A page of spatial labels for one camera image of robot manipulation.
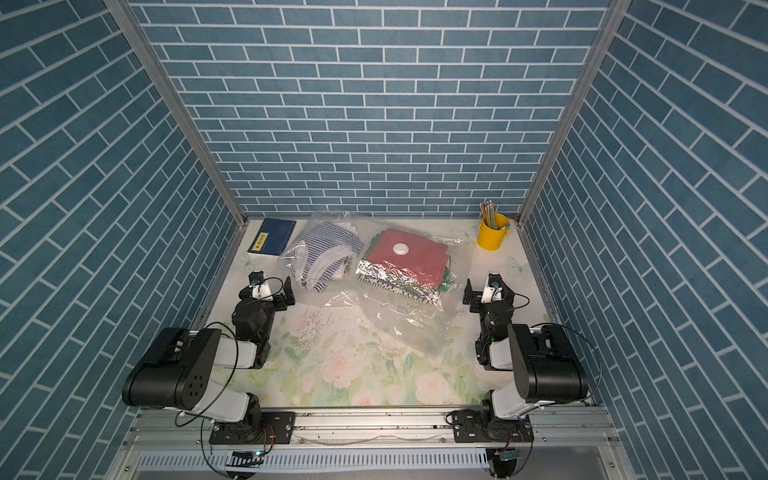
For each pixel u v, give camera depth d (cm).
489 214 104
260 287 76
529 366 45
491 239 108
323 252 108
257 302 70
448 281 94
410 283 94
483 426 68
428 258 98
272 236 116
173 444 72
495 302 77
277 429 73
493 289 76
